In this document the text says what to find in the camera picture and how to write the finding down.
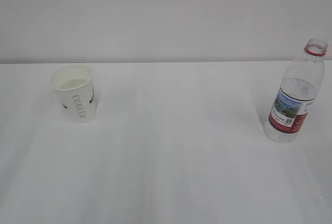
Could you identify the white paper cup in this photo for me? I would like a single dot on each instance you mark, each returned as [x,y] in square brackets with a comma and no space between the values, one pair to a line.
[73,85]

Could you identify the clear water bottle red label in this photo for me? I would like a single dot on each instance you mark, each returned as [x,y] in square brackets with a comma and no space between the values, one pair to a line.
[298,90]

